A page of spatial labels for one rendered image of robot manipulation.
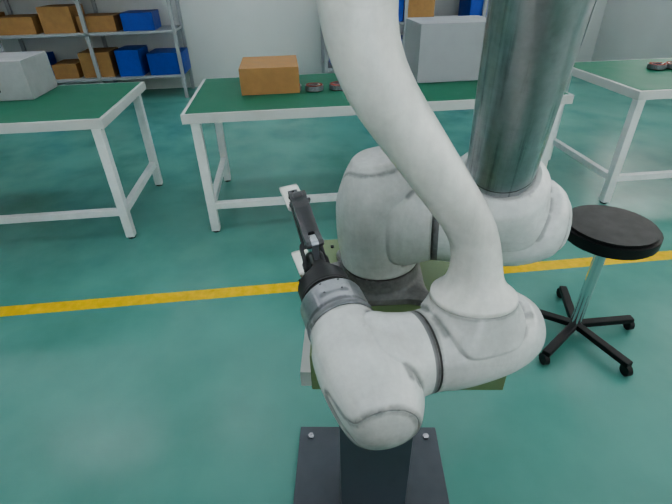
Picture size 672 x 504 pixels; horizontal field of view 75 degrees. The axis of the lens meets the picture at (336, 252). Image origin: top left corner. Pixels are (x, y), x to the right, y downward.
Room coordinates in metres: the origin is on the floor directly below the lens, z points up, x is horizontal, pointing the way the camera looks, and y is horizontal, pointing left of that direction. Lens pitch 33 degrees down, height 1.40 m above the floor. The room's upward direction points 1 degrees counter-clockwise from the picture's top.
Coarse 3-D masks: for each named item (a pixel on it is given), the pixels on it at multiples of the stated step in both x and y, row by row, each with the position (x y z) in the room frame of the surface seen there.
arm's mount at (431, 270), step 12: (324, 240) 0.89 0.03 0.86; (336, 240) 0.88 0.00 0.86; (336, 252) 0.84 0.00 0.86; (420, 264) 0.77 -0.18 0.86; (432, 264) 0.77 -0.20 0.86; (444, 264) 0.77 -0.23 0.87; (432, 276) 0.73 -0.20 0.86; (312, 372) 0.54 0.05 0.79; (312, 384) 0.54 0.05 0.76; (492, 384) 0.53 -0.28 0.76
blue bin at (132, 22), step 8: (120, 16) 5.81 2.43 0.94; (128, 16) 5.82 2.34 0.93; (136, 16) 5.84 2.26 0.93; (144, 16) 5.85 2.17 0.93; (152, 16) 5.87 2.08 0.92; (128, 24) 5.82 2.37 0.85; (136, 24) 5.83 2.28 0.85; (144, 24) 5.84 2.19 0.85; (152, 24) 5.86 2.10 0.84; (160, 24) 6.22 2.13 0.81
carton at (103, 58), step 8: (96, 48) 6.13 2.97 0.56; (104, 48) 6.11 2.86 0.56; (112, 48) 6.10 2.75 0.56; (80, 56) 5.78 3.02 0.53; (88, 56) 5.79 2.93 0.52; (96, 56) 5.80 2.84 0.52; (104, 56) 5.81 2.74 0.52; (112, 56) 5.92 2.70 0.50; (88, 64) 5.79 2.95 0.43; (104, 64) 5.80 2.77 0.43; (112, 64) 5.84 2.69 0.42; (88, 72) 5.78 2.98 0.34; (104, 72) 5.80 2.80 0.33; (112, 72) 5.81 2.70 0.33
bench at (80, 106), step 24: (48, 96) 2.84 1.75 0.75; (72, 96) 2.82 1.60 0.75; (96, 96) 2.81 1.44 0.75; (120, 96) 2.79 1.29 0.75; (0, 120) 2.34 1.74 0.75; (24, 120) 2.33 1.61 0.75; (48, 120) 2.32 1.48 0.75; (72, 120) 2.31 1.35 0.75; (96, 120) 2.32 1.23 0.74; (144, 120) 3.13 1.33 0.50; (96, 144) 2.35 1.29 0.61; (144, 144) 3.13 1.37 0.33; (120, 192) 2.35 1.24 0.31; (0, 216) 2.31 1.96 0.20; (24, 216) 2.30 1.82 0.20; (48, 216) 2.31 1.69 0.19; (72, 216) 2.33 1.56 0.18; (96, 216) 2.34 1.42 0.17; (120, 216) 2.35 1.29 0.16
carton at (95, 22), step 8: (88, 16) 5.80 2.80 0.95; (96, 16) 5.81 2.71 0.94; (104, 16) 5.82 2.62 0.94; (112, 16) 5.83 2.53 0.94; (80, 24) 5.79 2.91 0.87; (88, 24) 5.80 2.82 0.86; (96, 24) 5.81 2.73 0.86; (104, 24) 5.82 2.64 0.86; (112, 24) 5.82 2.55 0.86; (120, 24) 6.01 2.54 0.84; (80, 32) 5.79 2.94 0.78
